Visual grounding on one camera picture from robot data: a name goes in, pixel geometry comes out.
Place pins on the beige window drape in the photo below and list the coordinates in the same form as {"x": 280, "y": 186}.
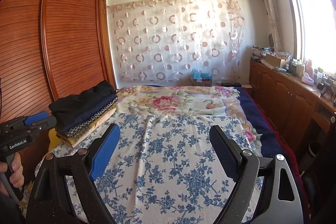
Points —
{"x": 272, "y": 12}

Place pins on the sheer circle patterned curtain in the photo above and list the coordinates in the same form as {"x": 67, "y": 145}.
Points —
{"x": 163, "y": 41}

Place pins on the yellow pillow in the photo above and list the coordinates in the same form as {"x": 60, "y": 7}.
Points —
{"x": 54, "y": 140}

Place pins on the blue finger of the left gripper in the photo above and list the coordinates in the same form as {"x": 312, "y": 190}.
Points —
{"x": 35, "y": 118}

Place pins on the person left hand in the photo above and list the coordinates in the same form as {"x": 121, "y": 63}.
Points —
{"x": 16, "y": 178}

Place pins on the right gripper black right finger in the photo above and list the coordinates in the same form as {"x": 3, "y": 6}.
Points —
{"x": 227, "y": 152}

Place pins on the cardboard box on cabinet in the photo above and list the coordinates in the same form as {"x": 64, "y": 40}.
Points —
{"x": 275, "y": 61}

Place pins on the colourful floral quilt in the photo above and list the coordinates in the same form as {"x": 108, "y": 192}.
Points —
{"x": 191, "y": 101}

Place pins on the yellow folded cloth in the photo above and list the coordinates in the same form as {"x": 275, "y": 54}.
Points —
{"x": 81, "y": 135}

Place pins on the wooden sideboard cabinet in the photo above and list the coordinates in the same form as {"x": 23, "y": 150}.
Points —
{"x": 294, "y": 109}

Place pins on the navy folded garment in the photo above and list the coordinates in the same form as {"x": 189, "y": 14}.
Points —
{"x": 69, "y": 111}

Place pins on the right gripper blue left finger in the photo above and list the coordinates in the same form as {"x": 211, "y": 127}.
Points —
{"x": 101, "y": 151}

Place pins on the teal item on box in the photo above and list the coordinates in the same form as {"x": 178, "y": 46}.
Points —
{"x": 201, "y": 79}

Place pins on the black printed t-shirt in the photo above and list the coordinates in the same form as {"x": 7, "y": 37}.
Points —
{"x": 102, "y": 89}

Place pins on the navy blue blanket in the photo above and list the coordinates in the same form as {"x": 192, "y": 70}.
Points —
{"x": 271, "y": 144}

